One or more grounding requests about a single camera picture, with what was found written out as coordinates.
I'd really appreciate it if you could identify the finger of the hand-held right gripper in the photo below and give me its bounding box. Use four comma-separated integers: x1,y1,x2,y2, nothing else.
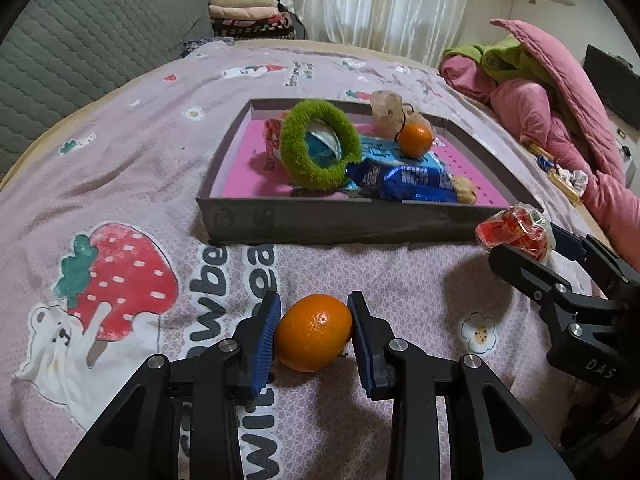
487,244,601,332
550,222,640,307

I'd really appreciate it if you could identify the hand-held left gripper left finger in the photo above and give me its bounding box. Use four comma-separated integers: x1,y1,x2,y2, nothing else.
55,290,283,480

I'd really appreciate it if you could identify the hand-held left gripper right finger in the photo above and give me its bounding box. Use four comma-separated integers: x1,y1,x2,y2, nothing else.
347,290,576,480

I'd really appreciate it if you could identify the red white plastic snack egg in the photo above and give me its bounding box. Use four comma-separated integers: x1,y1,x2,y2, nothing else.
475,203,557,262
262,117,351,166

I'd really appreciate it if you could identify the tangerine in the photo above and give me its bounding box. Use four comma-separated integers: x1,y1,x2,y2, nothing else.
397,122,433,158
275,294,354,373

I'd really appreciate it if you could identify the grey cardboard box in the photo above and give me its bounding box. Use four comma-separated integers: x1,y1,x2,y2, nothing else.
196,98,546,247

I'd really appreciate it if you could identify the blue snack packet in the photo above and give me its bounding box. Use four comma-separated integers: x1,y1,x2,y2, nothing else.
345,160,456,206

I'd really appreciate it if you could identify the green knitted scrunchie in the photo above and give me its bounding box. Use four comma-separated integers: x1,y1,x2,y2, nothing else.
279,100,362,191

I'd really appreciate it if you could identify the beige plush toy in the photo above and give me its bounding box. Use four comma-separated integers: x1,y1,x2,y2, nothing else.
370,90,437,138

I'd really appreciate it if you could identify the yellow biscuit packet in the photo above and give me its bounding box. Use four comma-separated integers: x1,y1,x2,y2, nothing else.
547,170,583,205

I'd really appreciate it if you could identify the white dresser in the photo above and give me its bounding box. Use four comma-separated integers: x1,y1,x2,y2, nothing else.
617,127,640,186

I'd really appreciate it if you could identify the pink quilt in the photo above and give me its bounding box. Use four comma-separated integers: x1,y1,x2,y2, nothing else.
439,19,640,266

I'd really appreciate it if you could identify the black television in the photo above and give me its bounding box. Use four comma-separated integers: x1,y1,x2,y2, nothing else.
582,44,640,126

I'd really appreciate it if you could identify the green blanket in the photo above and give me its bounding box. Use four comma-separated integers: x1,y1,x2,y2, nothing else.
442,34,551,86

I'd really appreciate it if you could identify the white curtain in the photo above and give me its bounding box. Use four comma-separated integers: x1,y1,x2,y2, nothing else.
280,0,486,68

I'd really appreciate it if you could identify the dark blue patterned cloth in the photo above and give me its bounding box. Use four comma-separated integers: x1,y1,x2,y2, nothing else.
182,37,236,58

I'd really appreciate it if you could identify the dark patterned folded blanket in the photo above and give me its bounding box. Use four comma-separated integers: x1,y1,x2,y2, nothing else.
212,14,296,41

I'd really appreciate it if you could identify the black cloth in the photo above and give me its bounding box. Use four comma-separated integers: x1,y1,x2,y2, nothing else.
262,0,306,41

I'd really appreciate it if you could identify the pink folded blanket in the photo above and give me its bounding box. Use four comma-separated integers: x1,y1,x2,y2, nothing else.
209,4,281,21

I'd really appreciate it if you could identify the grey quilted headboard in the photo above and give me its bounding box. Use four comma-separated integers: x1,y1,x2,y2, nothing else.
0,0,213,181

